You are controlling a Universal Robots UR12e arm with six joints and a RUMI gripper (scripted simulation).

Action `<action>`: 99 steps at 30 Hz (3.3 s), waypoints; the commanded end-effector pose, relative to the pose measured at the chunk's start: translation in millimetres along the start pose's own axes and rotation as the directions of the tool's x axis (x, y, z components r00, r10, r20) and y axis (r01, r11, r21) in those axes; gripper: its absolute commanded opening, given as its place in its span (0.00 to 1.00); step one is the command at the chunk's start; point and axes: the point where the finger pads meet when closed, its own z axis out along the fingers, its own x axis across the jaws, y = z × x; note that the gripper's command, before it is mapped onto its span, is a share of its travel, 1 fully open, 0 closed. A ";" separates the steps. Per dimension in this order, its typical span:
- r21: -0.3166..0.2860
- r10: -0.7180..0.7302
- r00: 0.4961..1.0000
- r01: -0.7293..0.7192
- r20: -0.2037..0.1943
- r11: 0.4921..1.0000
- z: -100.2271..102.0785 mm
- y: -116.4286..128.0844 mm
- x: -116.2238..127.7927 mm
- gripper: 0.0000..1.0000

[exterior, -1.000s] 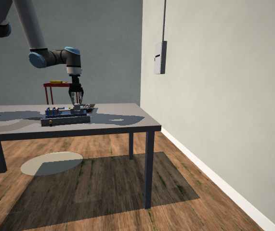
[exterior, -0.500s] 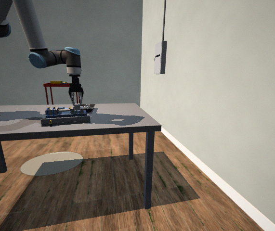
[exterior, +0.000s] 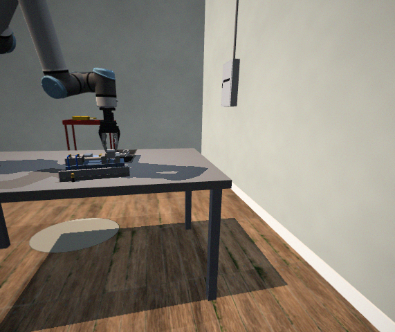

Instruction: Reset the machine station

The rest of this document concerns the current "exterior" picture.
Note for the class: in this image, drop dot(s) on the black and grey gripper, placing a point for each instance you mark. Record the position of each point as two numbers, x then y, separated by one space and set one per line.
108 127

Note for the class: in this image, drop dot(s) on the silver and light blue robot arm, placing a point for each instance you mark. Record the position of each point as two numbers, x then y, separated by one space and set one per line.
57 82

